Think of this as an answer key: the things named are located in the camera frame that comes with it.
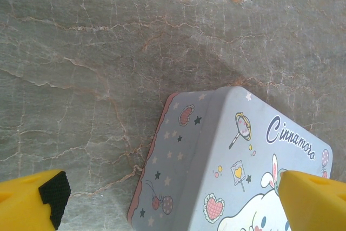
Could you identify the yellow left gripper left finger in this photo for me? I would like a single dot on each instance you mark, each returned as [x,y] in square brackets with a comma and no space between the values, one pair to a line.
[24,201]

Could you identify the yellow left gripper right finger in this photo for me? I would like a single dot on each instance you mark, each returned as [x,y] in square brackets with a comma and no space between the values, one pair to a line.
[316,204]

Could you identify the cartoon printed card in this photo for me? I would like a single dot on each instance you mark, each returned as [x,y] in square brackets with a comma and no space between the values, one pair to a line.
[232,166]

